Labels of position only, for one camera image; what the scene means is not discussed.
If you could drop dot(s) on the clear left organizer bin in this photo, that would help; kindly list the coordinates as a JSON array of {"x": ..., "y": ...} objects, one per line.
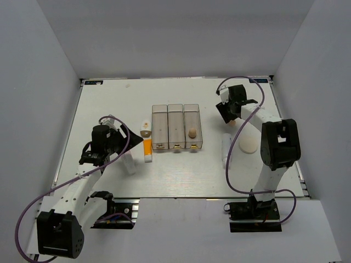
[{"x": 159, "y": 127}]

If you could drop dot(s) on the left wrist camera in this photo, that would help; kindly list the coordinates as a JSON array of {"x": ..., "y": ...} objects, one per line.
[{"x": 109, "y": 121}]

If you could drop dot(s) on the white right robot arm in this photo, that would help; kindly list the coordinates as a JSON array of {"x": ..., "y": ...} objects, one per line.
[{"x": 280, "y": 146}]

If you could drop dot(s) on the clear middle organizer bin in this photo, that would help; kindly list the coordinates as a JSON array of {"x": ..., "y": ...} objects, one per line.
[{"x": 176, "y": 130}]

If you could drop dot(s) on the blue label sticker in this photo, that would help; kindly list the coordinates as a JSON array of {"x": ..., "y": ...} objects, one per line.
[
  {"x": 258, "y": 80},
  {"x": 97, "y": 82}
]

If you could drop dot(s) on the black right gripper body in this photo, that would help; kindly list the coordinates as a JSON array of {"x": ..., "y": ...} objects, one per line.
[{"x": 231, "y": 102}]

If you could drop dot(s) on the clear white cosmetic tube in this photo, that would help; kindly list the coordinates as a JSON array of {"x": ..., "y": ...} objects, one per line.
[{"x": 226, "y": 144}]

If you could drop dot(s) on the blue label sticker left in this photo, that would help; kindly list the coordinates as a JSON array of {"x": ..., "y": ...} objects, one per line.
[{"x": 97, "y": 82}]

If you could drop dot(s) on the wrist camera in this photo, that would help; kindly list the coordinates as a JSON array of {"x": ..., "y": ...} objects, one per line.
[
  {"x": 109, "y": 121},
  {"x": 223, "y": 94}
]

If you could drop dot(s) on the white bottle brown cap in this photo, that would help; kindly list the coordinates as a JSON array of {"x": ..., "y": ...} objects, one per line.
[{"x": 145, "y": 129}]

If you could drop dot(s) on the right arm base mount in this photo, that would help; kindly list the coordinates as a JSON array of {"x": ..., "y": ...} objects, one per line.
[{"x": 253, "y": 216}]

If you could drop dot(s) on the clear right organizer bin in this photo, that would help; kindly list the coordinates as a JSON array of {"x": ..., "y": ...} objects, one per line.
[{"x": 192, "y": 119}]

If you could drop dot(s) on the beige makeup sponge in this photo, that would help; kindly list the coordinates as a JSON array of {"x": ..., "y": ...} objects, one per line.
[
  {"x": 192, "y": 133},
  {"x": 232, "y": 123}
]

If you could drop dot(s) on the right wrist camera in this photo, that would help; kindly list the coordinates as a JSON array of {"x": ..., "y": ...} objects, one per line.
[{"x": 223, "y": 94}]

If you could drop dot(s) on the teal pink gradient tube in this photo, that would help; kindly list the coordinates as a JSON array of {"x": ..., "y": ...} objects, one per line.
[{"x": 129, "y": 163}]

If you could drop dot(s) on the orange cream tube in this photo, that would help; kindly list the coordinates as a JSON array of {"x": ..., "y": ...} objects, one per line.
[{"x": 147, "y": 145}]

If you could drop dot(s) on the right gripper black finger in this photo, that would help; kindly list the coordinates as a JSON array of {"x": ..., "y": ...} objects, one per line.
[
  {"x": 227, "y": 116},
  {"x": 223, "y": 108}
]

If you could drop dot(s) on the blue label sticker right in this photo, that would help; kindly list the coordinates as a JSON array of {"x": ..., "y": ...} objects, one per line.
[{"x": 258, "y": 80}]

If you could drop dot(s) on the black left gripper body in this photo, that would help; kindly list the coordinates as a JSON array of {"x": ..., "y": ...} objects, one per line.
[{"x": 116, "y": 143}]

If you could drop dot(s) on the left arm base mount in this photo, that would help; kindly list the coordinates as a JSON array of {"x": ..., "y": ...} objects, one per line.
[{"x": 119, "y": 213}]

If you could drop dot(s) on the clear organizer bin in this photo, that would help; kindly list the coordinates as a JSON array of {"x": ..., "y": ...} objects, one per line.
[
  {"x": 159, "y": 127},
  {"x": 176, "y": 130},
  {"x": 192, "y": 119}
]

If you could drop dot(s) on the round white powder puff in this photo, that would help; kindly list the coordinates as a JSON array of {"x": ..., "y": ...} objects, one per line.
[{"x": 248, "y": 145}]

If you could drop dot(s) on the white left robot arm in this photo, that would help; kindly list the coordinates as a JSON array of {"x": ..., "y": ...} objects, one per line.
[{"x": 60, "y": 231}]

